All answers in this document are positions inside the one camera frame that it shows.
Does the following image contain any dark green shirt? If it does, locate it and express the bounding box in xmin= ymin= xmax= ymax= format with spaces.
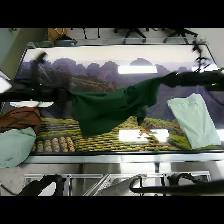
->
xmin=70 ymin=77 xmax=165 ymax=138

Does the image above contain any black office chair base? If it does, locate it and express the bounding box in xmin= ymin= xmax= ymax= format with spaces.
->
xmin=114 ymin=27 xmax=148 ymax=45
xmin=162 ymin=27 xmax=199 ymax=45

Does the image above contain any pale green bunched garment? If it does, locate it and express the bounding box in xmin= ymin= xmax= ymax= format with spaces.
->
xmin=0 ymin=127 xmax=37 ymax=169

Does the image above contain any pale green folded garment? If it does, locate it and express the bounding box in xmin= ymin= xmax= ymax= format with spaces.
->
xmin=166 ymin=92 xmax=223 ymax=150

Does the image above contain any brown garment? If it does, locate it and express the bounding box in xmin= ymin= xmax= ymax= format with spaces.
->
xmin=0 ymin=106 xmax=43 ymax=134

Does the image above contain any silver frame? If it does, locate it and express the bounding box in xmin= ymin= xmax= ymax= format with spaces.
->
xmin=0 ymin=152 xmax=224 ymax=197

